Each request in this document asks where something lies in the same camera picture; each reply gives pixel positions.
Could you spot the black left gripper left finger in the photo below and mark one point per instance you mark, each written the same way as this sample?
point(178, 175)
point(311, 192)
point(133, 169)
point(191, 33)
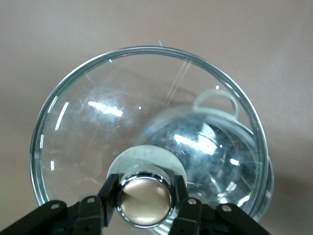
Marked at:
point(73, 215)

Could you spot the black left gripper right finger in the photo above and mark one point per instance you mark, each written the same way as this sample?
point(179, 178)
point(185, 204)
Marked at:
point(203, 218)

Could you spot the glass lid with copper knob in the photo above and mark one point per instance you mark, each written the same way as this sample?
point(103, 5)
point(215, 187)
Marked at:
point(85, 147)

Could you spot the brown table mat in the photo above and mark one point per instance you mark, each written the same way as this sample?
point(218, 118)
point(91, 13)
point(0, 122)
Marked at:
point(49, 36)

